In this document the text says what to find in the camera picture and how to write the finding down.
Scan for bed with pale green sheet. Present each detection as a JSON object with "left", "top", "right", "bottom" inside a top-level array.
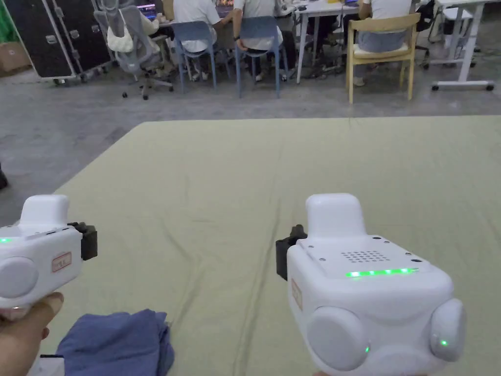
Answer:
[{"left": 27, "top": 114, "right": 501, "bottom": 376}]

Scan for black flight case on wheels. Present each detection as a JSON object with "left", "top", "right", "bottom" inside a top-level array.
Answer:
[{"left": 5, "top": 0, "right": 117, "bottom": 87}]

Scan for cardboard carton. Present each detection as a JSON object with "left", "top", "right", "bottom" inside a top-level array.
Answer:
[{"left": 0, "top": 41, "right": 32, "bottom": 78}]

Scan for grey mesh office chair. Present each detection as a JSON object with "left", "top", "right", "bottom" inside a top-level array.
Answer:
[{"left": 93, "top": 0, "right": 175, "bottom": 100}]

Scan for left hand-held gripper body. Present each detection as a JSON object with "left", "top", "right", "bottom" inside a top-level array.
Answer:
[{"left": 0, "top": 194, "right": 98, "bottom": 310}]

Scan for white desk with T-foot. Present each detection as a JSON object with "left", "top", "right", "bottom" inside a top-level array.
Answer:
[{"left": 432, "top": 0, "right": 501, "bottom": 92}]

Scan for blue shirt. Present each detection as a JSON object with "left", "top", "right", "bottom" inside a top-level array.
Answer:
[{"left": 56, "top": 309, "right": 175, "bottom": 376}]

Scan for blue plastic chair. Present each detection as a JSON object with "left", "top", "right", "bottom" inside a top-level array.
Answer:
[
  {"left": 171, "top": 21, "right": 218, "bottom": 94},
  {"left": 234, "top": 15, "right": 289, "bottom": 99}
]

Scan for person's left hand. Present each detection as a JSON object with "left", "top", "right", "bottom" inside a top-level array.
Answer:
[{"left": 0, "top": 291, "right": 65, "bottom": 376}]

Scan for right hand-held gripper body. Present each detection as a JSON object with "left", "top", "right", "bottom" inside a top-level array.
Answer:
[{"left": 275, "top": 193, "right": 467, "bottom": 372}]

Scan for wooden chair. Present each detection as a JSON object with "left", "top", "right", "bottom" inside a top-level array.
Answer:
[{"left": 347, "top": 13, "right": 422, "bottom": 105}]

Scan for cream shoulder bag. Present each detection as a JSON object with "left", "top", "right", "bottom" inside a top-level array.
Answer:
[{"left": 106, "top": 7, "right": 135, "bottom": 52}]

